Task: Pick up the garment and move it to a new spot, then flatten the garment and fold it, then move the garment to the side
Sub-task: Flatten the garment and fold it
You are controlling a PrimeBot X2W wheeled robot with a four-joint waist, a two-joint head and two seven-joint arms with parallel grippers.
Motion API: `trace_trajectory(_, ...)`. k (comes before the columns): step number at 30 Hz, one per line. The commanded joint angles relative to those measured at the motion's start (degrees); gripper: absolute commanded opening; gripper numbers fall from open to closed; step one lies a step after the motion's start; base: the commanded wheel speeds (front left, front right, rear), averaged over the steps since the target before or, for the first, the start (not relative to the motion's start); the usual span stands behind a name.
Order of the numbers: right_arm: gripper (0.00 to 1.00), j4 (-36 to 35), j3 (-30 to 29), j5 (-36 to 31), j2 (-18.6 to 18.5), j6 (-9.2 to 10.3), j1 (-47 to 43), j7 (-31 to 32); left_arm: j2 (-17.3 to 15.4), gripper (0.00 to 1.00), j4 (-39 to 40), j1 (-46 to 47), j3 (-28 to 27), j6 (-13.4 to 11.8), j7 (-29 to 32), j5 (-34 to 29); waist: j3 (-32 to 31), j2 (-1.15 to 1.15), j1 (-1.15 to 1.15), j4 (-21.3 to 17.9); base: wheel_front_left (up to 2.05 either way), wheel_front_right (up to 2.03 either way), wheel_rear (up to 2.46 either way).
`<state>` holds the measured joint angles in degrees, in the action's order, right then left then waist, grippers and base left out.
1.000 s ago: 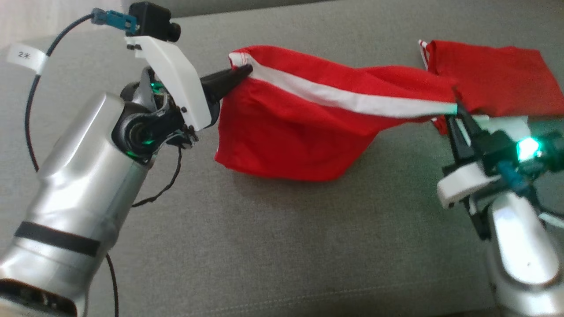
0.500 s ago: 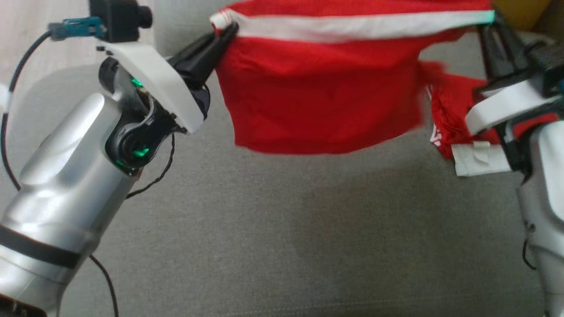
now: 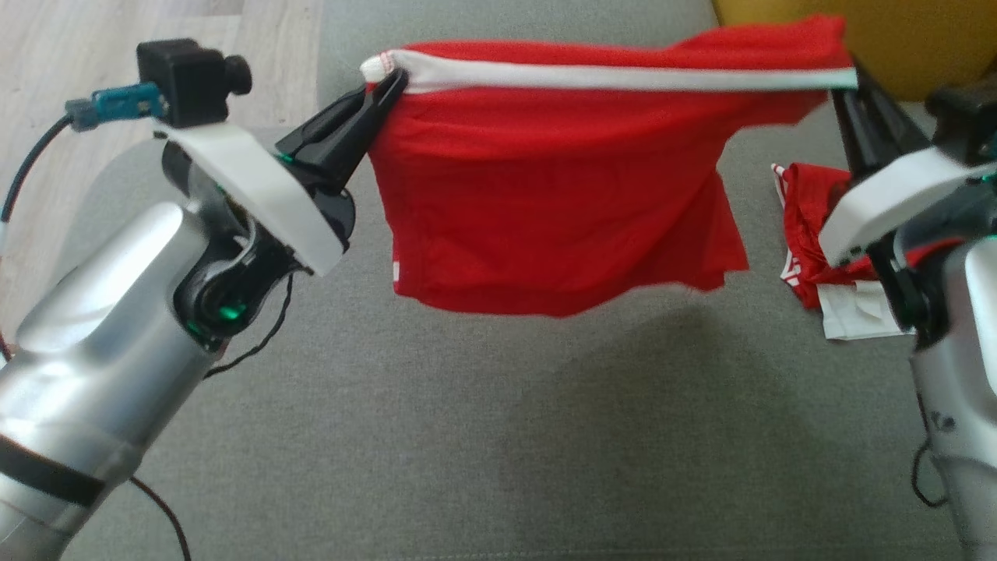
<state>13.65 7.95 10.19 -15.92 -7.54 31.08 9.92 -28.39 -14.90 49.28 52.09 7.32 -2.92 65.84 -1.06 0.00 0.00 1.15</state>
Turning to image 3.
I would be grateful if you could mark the grey fabric sofa seat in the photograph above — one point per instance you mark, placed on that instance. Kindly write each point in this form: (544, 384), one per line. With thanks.
(506, 436)

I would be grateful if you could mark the red Bulls jersey white sleeves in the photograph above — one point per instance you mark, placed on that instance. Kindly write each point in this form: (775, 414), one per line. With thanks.
(810, 218)

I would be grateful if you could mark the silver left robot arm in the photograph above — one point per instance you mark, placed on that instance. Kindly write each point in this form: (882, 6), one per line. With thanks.
(101, 351)

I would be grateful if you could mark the grey sofa back cushion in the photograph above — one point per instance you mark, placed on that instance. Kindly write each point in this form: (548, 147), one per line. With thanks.
(506, 19)

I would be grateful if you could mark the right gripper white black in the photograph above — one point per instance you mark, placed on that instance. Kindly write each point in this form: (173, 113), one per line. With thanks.
(896, 195)

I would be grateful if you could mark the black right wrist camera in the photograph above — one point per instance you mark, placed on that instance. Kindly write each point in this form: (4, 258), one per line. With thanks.
(966, 117)

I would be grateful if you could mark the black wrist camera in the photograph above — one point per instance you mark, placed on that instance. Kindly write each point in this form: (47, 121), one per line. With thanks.
(187, 78)
(966, 117)

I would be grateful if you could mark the red shorts with white stripe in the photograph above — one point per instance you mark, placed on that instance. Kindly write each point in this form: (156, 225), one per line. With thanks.
(545, 195)

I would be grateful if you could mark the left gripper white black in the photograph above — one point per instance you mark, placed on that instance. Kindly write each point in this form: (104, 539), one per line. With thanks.
(257, 195)

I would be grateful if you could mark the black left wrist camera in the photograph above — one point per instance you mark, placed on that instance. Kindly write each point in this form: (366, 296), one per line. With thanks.
(187, 78)

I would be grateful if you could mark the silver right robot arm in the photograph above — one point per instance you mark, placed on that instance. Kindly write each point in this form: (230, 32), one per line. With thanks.
(962, 374)

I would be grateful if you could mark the yellow sofa cushion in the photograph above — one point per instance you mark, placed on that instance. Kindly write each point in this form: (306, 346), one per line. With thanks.
(911, 35)

